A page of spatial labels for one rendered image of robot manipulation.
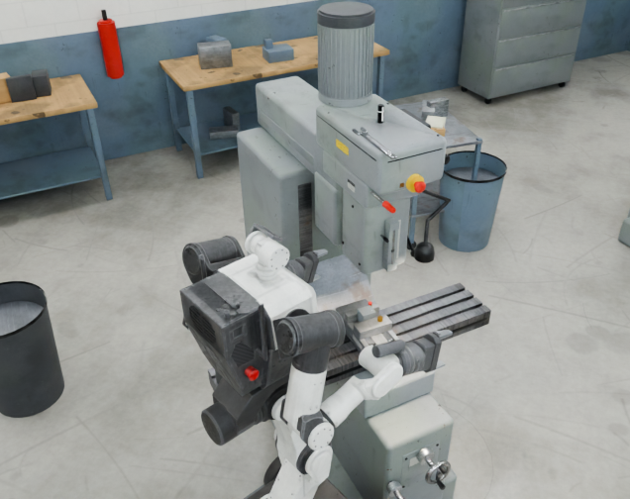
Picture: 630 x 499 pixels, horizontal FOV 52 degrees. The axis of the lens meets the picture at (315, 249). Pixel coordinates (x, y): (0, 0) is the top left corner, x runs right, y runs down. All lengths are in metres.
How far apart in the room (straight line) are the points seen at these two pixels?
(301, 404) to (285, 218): 1.24
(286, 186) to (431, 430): 1.14
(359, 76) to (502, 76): 5.32
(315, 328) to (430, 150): 0.85
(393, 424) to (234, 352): 1.22
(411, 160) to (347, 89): 0.40
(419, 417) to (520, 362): 1.50
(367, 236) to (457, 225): 2.56
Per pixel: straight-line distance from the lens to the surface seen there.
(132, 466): 3.64
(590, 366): 4.27
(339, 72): 2.36
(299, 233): 2.80
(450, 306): 3.01
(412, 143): 2.14
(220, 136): 6.20
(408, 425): 2.74
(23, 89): 5.75
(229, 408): 1.89
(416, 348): 1.87
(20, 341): 3.69
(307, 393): 1.64
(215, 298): 1.67
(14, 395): 3.94
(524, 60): 7.75
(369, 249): 2.40
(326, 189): 2.51
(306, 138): 2.60
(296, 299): 1.66
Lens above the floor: 2.79
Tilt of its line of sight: 34 degrees down
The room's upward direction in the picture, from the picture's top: 1 degrees counter-clockwise
